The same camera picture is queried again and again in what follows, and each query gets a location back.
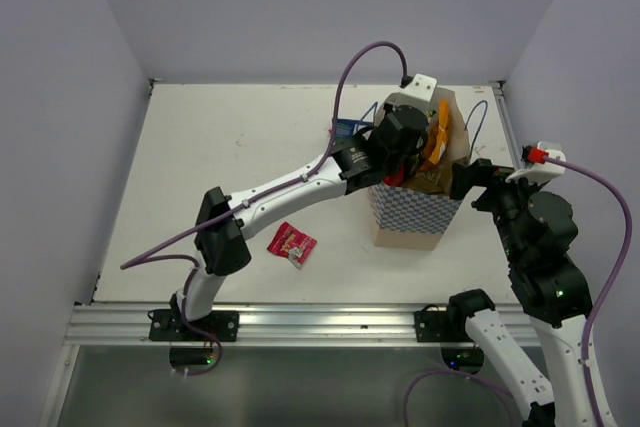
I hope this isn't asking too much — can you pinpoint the red cookie snack bag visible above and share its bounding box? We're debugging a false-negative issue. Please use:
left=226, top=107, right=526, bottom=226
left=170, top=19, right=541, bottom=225
left=383, top=172, right=405, bottom=187

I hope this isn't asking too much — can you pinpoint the blue checkered paper bag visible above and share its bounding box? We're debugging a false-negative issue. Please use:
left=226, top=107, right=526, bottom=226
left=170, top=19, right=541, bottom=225
left=367, top=86, right=489, bottom=250

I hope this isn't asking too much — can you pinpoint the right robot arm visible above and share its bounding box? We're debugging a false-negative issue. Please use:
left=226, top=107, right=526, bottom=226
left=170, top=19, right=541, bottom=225
left=445, top=148, right=616, bottom=426

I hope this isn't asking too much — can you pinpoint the orange snack packet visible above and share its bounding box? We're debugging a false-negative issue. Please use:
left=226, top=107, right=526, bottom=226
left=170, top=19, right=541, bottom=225
left=418, top=99, right=451, bottom=172

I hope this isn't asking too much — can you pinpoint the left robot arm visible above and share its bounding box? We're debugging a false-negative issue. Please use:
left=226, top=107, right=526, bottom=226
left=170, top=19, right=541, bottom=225
left=172, top=104, right=428, bottom=340

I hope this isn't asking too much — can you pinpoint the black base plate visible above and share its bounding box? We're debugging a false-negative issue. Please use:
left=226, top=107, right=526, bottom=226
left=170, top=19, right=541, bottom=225
left=413, top=304, right=485, bottom=374
left=148, top=309, right=239, bottom=369

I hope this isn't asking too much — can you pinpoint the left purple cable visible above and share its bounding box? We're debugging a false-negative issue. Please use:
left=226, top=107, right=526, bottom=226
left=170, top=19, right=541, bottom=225
left=119, top=40, right=412, bottom=378

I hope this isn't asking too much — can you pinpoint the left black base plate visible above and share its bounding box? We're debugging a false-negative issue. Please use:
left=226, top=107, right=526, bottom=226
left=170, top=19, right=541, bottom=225
left=148, top=309, right=239, bottom=369

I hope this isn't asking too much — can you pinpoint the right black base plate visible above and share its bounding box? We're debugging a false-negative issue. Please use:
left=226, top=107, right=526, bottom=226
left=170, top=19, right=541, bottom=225
left=413, top=304, right=485, bottom=374

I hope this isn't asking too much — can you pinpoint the dark blue snack packet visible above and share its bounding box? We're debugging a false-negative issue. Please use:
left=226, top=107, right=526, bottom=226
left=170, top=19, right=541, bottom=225
left=330, top=118, right=359, bottom=139

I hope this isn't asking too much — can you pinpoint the purple cable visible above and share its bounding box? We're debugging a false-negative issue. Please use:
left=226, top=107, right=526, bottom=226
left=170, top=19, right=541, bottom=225
left=119, top=40, right=412, bottom=378
left=403, top=156, right=634, bottom=427

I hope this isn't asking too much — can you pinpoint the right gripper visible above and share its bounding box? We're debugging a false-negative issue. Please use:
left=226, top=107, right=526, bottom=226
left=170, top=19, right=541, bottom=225
left=449, top=155, right=545, bottom=261

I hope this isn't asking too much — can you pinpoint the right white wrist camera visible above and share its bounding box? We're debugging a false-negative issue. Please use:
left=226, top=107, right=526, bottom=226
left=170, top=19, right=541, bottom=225
left=506, top=141, right=566, bottom=185

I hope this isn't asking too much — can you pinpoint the aluminium mounting rail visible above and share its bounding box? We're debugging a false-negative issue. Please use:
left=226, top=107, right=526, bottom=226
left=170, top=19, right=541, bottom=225
left=63, top=302, right=586, bottom=347

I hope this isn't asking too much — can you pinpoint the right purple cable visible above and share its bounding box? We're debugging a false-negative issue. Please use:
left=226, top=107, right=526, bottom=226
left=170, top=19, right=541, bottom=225
left=403, top=156, right=634, bottom=427

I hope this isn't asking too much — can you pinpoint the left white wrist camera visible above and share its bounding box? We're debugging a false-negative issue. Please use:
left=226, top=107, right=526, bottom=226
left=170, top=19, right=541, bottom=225
left=396, top=74, right=437, bottom=114

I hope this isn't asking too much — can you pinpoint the light blue chips bag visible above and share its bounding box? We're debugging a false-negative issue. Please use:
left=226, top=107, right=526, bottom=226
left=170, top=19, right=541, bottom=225
left=403, top=162, right=452, bottom=196

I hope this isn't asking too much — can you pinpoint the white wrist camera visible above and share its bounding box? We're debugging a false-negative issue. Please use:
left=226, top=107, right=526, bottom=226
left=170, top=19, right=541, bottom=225
left=396, top=74, right=437, bottom=114
left=506, top=141, right=566, bottom=185

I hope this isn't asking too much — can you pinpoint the small red candy packet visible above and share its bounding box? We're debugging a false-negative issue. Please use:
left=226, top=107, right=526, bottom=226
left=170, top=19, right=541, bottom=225
left=267, top=222, right=317, bottom=269

